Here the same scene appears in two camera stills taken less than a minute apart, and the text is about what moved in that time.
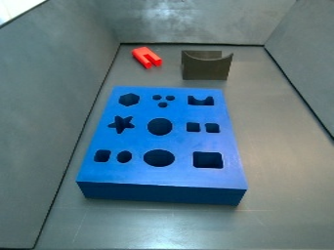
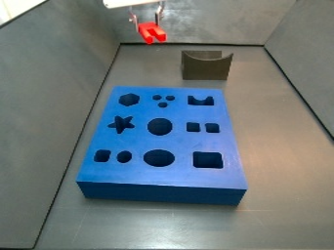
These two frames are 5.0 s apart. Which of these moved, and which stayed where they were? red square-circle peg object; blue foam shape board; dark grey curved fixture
Moved: red square-circle peg object
Stayed: blue foam shape board; dark grey curved fixture
